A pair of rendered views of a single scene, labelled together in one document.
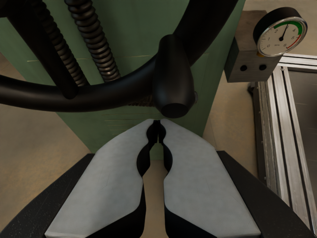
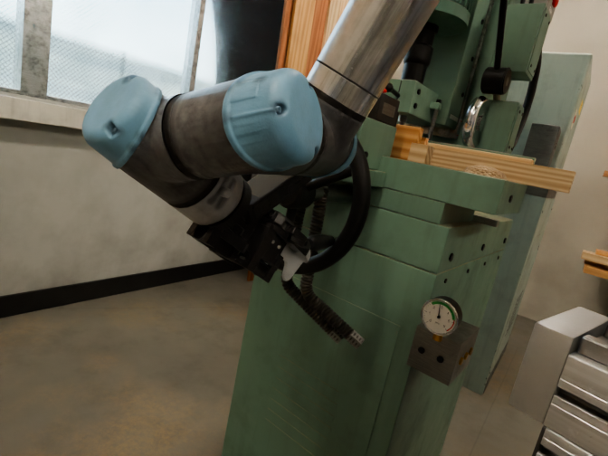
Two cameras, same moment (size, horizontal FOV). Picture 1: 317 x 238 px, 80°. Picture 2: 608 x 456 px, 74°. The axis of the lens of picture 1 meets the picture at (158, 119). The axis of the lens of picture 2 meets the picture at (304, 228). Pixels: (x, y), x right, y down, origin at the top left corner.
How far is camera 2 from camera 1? 0.54 m
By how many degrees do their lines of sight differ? 52
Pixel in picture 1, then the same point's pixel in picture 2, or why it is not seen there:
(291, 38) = (448, 321)
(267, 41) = (428, 315)
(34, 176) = (144, 410)
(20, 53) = not seen: hidden behind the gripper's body
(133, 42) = (344, 285)
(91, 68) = not seen: hidden behind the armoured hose
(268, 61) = (444, 353)
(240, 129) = not seen: outside the picture
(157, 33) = (364, 286)
